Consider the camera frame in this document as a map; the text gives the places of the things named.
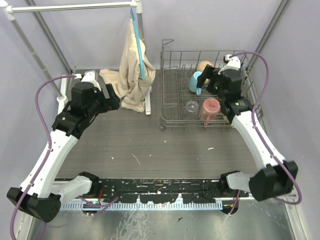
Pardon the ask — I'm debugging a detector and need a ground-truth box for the light blue mug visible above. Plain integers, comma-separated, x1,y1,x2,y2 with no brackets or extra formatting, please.
188,71,202,97

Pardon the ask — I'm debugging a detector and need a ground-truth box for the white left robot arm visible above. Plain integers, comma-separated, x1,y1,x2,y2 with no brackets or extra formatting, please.
7,82,120,223

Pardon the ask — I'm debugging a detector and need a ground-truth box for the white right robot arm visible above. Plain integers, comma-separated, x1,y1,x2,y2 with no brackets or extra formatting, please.
197,65,298,202

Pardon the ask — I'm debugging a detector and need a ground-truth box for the white metal clothes rack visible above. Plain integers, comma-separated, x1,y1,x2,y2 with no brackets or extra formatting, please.
4,0,152,116

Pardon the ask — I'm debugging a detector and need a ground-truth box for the beige round mug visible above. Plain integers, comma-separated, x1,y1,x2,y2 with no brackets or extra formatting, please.
196,60,214,73

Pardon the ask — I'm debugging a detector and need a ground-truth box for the beige cloth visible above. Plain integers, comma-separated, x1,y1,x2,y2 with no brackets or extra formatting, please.
99,20,156,113

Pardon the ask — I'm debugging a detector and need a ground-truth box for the clear glass cup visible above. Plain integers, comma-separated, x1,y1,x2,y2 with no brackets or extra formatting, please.
183,100,199,120

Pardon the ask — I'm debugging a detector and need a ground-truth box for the blue clothes hanger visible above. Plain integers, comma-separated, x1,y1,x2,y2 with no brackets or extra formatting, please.
130,7,145,80

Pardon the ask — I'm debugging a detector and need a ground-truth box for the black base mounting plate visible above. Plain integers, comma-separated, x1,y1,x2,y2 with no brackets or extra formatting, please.
72,177,250,205

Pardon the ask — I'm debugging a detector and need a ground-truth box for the grey wire dish rack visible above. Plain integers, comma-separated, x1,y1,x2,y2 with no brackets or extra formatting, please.
159,39,265,131

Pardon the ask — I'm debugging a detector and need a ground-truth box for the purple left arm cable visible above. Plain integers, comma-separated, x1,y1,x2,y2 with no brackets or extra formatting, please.
9,74,83,240

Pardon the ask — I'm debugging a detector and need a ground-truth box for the slotted cable duct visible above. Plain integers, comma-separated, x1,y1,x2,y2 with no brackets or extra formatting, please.
60,198,223,211

